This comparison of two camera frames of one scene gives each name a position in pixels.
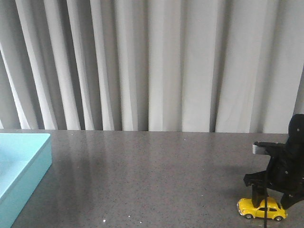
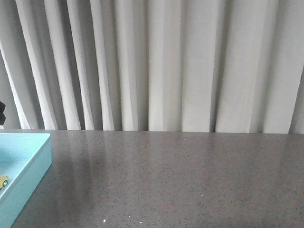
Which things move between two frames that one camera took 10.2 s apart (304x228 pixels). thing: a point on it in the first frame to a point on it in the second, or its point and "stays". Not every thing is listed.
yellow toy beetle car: x=245 y=206 to x=4 y=181
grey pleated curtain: x=191 y=66 stays
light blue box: x=25 y=159 stays
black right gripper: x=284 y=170 to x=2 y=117
